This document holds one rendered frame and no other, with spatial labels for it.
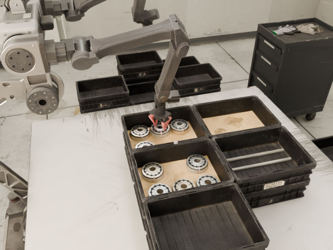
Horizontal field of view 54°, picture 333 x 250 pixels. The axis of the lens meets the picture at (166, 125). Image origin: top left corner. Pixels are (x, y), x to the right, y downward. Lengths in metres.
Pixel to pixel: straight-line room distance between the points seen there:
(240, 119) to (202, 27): 3.07
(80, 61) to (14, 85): 0.53
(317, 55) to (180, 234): 2.15
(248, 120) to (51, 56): 1.17
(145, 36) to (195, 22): 3.59
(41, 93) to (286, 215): 1.24
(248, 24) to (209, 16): 0.66
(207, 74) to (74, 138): 1.51
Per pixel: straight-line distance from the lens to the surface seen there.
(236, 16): 5.04
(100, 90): 2.87
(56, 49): 1.22
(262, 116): 1.93
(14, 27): 1.30
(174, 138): 1.75
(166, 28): 1.22
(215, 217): 1.42
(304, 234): 1.62
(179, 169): 1.58
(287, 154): 1.77
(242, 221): 1.42
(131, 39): 1.22
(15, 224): 2.30
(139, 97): 2.92
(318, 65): 3.15
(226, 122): 1.90
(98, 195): 1.68
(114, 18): 4.47
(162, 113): 1.69
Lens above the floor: 1.95
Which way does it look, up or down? 37 degrees down
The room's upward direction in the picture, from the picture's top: straight up
